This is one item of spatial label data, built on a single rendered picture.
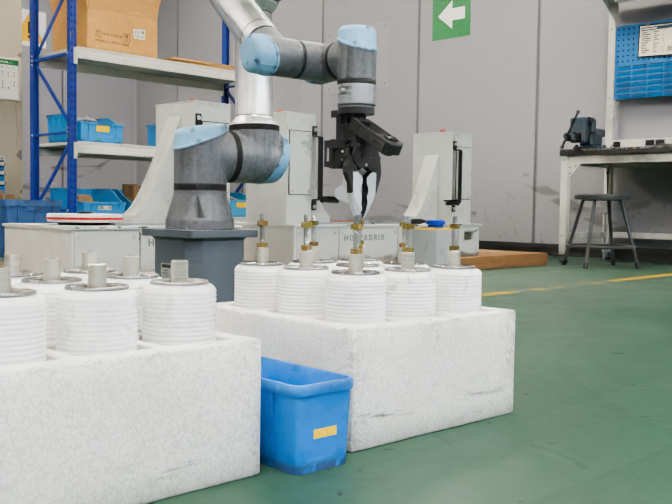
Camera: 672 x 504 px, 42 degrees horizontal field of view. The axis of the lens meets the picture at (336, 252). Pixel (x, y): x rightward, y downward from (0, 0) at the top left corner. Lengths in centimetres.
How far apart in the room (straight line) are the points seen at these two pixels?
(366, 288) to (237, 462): 33
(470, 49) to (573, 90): 105
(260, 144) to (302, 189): 221
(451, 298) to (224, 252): 60
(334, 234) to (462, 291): 279
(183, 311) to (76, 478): 24
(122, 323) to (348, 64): 80
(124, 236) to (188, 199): 162
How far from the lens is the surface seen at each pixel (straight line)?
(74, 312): 105
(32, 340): 100
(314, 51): 172
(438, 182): 512
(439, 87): 765
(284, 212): 410
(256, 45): 166
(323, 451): 119
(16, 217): 583
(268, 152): 196
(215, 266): 186
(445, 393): 141
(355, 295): 129
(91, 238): 341
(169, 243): 189
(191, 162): 188
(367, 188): 167
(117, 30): 674
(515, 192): 713
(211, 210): 187
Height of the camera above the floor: 35
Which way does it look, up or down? 3 degrees down
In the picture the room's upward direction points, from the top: 1 degrees clockwise
